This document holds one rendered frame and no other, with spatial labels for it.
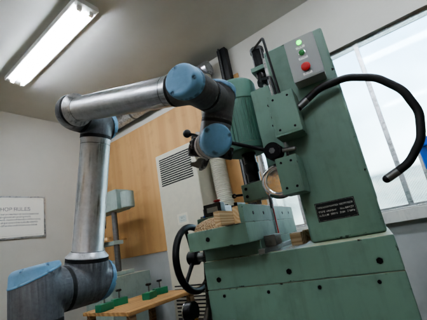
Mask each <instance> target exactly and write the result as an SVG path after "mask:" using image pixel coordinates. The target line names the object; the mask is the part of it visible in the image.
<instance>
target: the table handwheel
mask: <svg viewBox="0 0 427 320"><path fill-rule="evenodd" d="M196 226H197V225H194V224H187V225H184V226H183V227H181V228H180V229H179V231H178V233H177V234H176V236H175V239H174V242H173V248H172V261H173V268H174V271H175V275H176V278H177V280H178V282H179V284H180V285H181V286H182V288H183V289H184V290H185V291H186V292H188V293H190V294H192V295H199V294H201V293H203V292H204V291H205V280H204V281H203V283H202V284H201V285H200V286H199V287H197V288H195V287H192V286H191V285H190V284H189V279H190V277H191V273H192V270H193V267H194V265H199V264H200V263H201V262H203V252H199V251H197V252H192V253H190V251H189V252H188V253H187V255H186V260H187V263H188V264H189V270H188V272H187V276H186V278H185V277H184V275H183V273H182V269H181V266H180V258H179V250H180V242H181V240H182V237H183V235H184V234H185V235H186V239H187V243H188V245H189V242H188V237H187V235H188V231H189V230H192V231H194V230H195V228H196Z"/></svg>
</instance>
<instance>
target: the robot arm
mask: <svg viewBox="0 0 427 320"><path fill-rule="evenodd" d="M235 100H236V88H235V86H234V85H233V84H232V83H230V82H228V81H226V80H223V79H212V78H210V77H209V76H207V75H206V74H205V73H203V72H202V71H201V70H200V69H199V68H197V67H195V66H193V65H191V64H189V63H180V64H178V65H176V66H175V67H173V68H172V69H171V70H170V71H169V73H168V74H167V75H165V76H161V77H157V78H154V79H148V80H145V81H141V82H137V83H132V84H127V85H124V86H119V87H116V88H111V89H108V90H103V91H98V92H95V93H90V94H87V95H81V94H79V93H70V94H67V95H64V96H63V97H61V98H60V99H59V100H58V102H57V103H56V105H55V116H56V119H57V120H58V122H59V123H60V124H61V125H62V126H63V127H65V128H67V129H68V130H71V131H75V132H78V133H80V148H79V164H78V179H77V187H76V203H75V212H74V227H73V236H72V250H71V252H70V253H69V254H68V255H67V256H66V257H65V263H64V265H63V266H61V264H62V263H61V261H60V260H55V261H52V262H46V263H42V264H39V265H34V266H32V267H27V268H24V269H20V270H16V271H14V272H12V273H11V274H10V275H9V276H8V286H7V289H6V291H7V320H64V312H68V311H70V310H74V309H78V308H80V307H84V306H87V305H90V304H93V303H98V302H99V301H101V300H104V299H106V298H107V297H109V296H110V295H111V293H112V292H113V291H114V289H115V287H116V280H117V270H116V267H115V265H114V264H113V263H112V261H111V260H109V255H108V254H107V252H106V251H105V250H104V236H105V216H106V205H107V185H108V174H109V154H110V143H111V139H113V138H114V137H115V136H116V133H117V132H118V120H117V118H116V116H122V115H126V114H133V113H138V112H145V111H149V110H156V109H164V108H169V107H181V106H186V105H191V106H193V107H195V108H197V109H199V110H202V111H203V114H202V118H201V126H200V132H195V134H197V135H198V136H194V135H192V136H191V141H189V143H190V144H189V147H188V155H187V156H191V157H202V158H198V159H197V161H195V162H191V163H190V165H191V166H193V167H195V168H199V171H202V170H204V169H205V168H206V167H207V164H208V161H209V160H210V159H212V158H215V157H219V158H222V159H227V160H232V157H233V150H234V149H233V148H232V147H231V144H232V135H231V124H232V119H233V110H234V101H235Z"/></svg>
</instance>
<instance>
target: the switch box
mask: <svg viewBox="0 0 427 320"><path fill-rule="evenodd" d="M298 40H301V41H302V44H301V45H303V44H304V45H305V47H303V48H300V49H298V50H296V48H297V47H299V46H301V45H299V46H298V45H296V41H298ZM284 47H285V51H286V54H287V58H288V62H289V65H290V69H291V72H292V76H293V79H294V83H295V85H296V86H297V88H298V89H301V88H303V87H306V86H309V85H311V84H314V83H317V82H319V81H322V80H324V79H326V78H327V75H326V73H325V69H324V67H323V63H322V60H321V57H320V54H319V51H318V47H317V45H316V41H315V38H314V35H313V32H312V31H311V32H308V33H306V34H304V35H302V36H299V37H297V38H295V39H293V40H291V41H289V42H287V43H285V44H284ZM302 49H304V50H305V51H306V53H305V55H303V56H306V55H308V57H307V58H305V59H302V60H300V61H299V58H301V57H303V56H299V54H298V52H299V50H302ZM304 62H309V63H310V65H311V67H310V68H309V69H308V70H302V69H301V65H302V64H303V63H304ZM310 70H312V71H313V72H312V73H309V74H306V75H305V76H304V75H303V73H305V72H307V71H310Z"/></svg>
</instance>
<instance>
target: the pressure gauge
mask: <svg viewBox="0 0 427 320"><path fill-rule="evenodd" d="M199 315H200V309H199V306H198V304H197V302H195V301H190V302H188V301H186V302H184V304H183V306H182V318H183V320H198V318H199Z"/></svg>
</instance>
